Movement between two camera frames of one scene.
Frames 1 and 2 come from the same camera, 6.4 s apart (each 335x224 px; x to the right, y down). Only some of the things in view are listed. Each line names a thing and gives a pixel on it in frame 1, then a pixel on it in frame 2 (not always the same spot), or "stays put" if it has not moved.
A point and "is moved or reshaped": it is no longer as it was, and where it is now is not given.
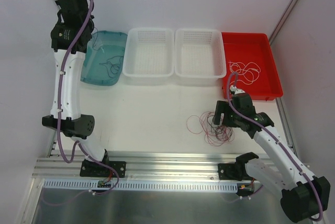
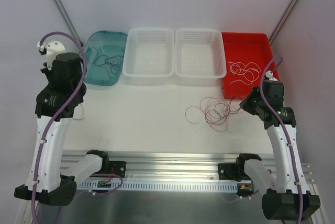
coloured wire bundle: (215, 134) is moved or reshaped
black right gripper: (225, 114) to (249, 100)
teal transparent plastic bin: (103, 59) stays put
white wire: (250, 71) stays put
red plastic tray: (249, 55) stays put
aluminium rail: (141, 165) stays put
